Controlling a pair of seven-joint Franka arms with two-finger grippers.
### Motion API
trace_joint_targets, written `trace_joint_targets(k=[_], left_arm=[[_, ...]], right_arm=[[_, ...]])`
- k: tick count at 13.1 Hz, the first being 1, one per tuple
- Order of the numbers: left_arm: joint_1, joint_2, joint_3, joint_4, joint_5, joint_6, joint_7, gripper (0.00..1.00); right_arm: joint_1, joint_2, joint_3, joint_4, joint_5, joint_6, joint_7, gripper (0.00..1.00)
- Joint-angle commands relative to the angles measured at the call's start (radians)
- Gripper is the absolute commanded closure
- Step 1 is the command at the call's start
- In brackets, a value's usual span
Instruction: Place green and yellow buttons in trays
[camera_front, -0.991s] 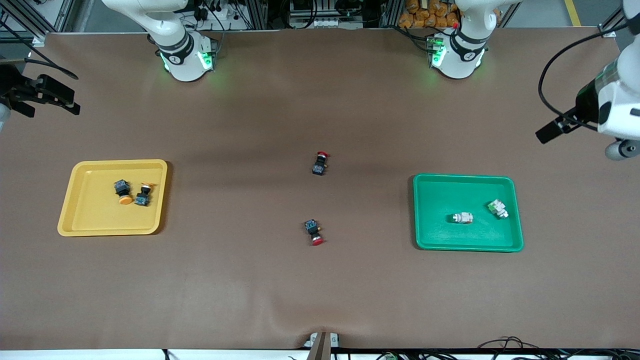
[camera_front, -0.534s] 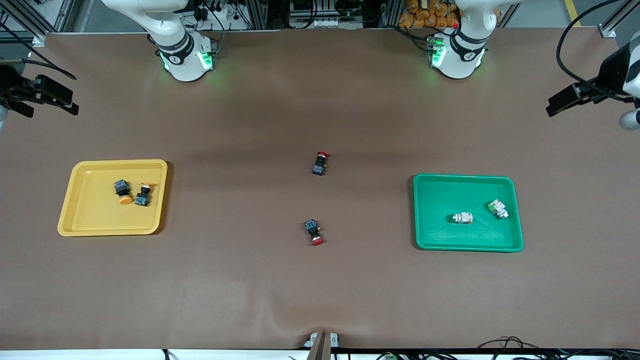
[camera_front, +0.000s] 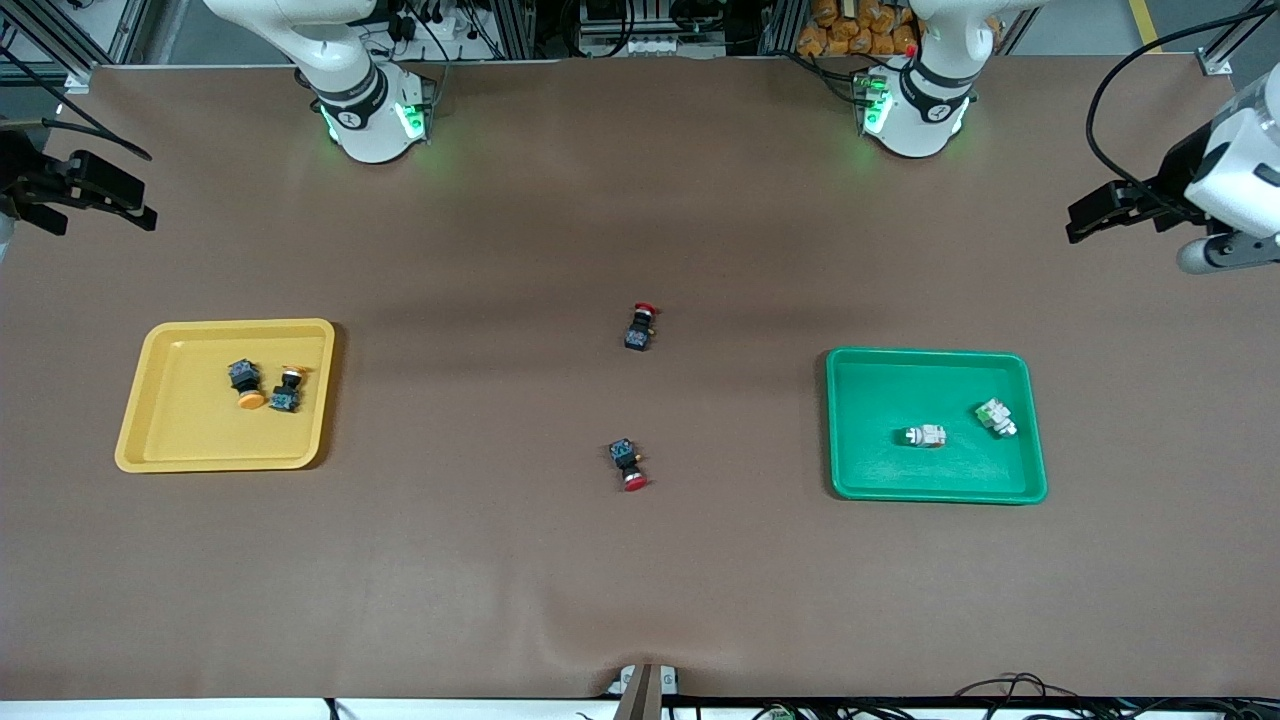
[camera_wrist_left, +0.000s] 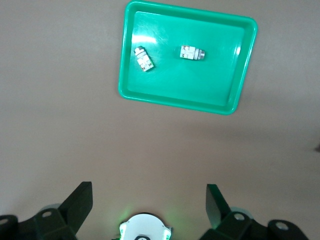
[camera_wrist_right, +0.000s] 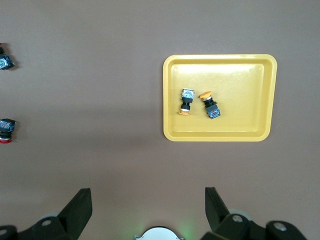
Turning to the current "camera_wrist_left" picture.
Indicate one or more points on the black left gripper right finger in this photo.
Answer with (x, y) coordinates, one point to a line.
(217, 210)

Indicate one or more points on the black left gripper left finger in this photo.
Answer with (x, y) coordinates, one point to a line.
(72, 210)

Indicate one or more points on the green plastic tray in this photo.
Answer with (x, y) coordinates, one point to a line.
(187, 82)

